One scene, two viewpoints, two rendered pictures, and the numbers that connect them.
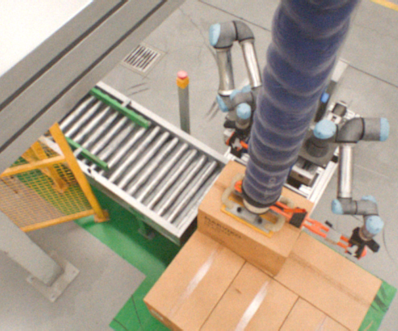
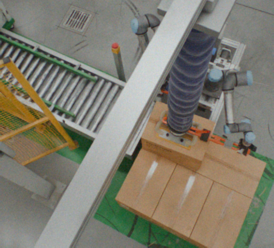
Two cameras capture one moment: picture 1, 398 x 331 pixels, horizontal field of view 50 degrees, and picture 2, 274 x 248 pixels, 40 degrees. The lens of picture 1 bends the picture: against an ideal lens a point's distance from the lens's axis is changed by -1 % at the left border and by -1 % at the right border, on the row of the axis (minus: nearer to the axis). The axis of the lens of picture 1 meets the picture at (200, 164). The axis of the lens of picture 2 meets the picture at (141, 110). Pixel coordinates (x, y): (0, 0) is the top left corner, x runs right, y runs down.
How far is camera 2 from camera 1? 0.94 m
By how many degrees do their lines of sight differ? 8
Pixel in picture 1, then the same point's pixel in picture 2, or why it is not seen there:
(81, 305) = not seen: hidden behind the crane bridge
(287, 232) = (200, 144)
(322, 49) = (199, 68)
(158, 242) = not seen: hidden behind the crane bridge
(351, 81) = (236, 15)
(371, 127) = (241, 79)
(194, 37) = not seen: outside the picture
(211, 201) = (149, 132)
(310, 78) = (196, 78)
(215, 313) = (162, 200)
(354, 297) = (249, 175)
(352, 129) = (229, 81)
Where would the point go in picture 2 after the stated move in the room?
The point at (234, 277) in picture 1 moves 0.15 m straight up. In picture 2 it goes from (170, 175) to (171, 172)
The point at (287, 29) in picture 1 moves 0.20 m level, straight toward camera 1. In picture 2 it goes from (180, 62) to (176, 95)
